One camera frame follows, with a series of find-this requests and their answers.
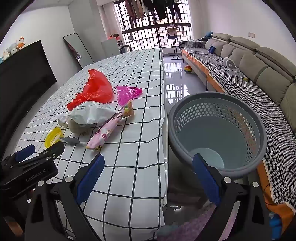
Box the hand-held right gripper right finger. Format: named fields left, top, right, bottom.
left=192, top=153, right=272, bottom=241

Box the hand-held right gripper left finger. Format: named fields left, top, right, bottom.
left=24, top=153, right=105, bottom=241

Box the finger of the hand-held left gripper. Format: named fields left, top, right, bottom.
left=1, top=144, right=36, bottom=168
left=18, top=140, right=65, bottom=168

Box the yellow plastic ring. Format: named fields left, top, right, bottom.
left=45, top=126, right=63, bottom=149

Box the grey perforated plastic basket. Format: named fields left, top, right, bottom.
left=168, top=92, right=267, bottom=179

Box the pink snack wrapper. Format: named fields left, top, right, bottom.
left=86, top=111, right=126, bottom=151

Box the white plastic bag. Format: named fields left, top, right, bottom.
left=57, top=101, right=119, bottom=135

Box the orange cone snack wrapper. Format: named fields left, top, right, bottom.
left=121, top=100, right=135, bottom=118

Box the dark grey plastic toy animal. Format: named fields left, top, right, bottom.
left=59, top=136, right=80, bottom=146

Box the white checked sheet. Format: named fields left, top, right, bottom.
left=20, top=48, right=168, bottom=234

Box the purple rug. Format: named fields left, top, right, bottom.
left=159, top=204, right=234, bottom=241

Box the black television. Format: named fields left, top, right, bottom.
left=0, top=40, right=58, bottom=153

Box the red plastic bag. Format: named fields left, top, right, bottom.
left=67, top=69, right=114, bottom=111

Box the blue object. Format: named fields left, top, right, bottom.
left=268, top=213, right=284, bottom=240

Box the pink plastic shuttlecock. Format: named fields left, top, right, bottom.
left=116, top=85, right=143, bottom=106

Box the houndstooth sofa cover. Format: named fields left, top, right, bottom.
left=179, top=39, right=296, bottom=230

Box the black framed standing mirror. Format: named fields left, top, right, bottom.
left=63, top=33, right=95, bottom=69

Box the row of plush toys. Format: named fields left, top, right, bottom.
left=0, top=36, right=25, bottom=65

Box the white cabinet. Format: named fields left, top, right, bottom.
left=101, top=37, right=121, bottom=56

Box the grey sofa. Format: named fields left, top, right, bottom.
left=179, top=33, right=296, bottom=139

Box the black window grille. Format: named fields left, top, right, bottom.
left=113, top=0, right=192, bottom=50

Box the black clothes stand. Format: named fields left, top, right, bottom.
left=165, top=23, right=181, bottom=60

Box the row of hanging clothes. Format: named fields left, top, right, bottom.
left=124, top=0, right=183, bottom=21

